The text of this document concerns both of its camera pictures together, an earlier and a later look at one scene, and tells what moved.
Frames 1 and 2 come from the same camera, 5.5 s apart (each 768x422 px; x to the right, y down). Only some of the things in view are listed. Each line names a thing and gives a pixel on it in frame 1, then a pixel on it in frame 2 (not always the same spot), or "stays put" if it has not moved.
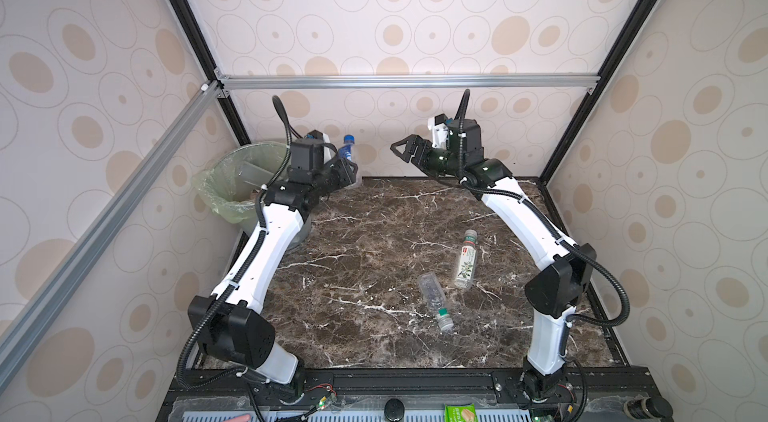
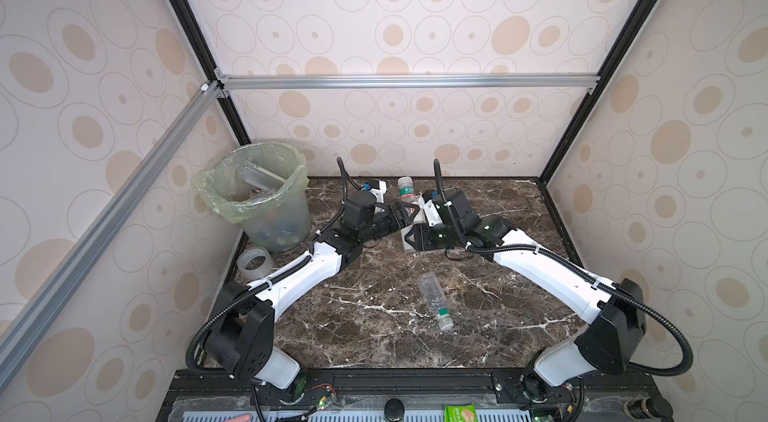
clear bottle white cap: (256, 175) stays put
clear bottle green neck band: (436, 300) stays put
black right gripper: (411, 152) -> (426, 245)
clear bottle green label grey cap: (465, 268) -> (407, 194)
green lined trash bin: (231, 182) stays put
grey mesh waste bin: (232, 180) stays put
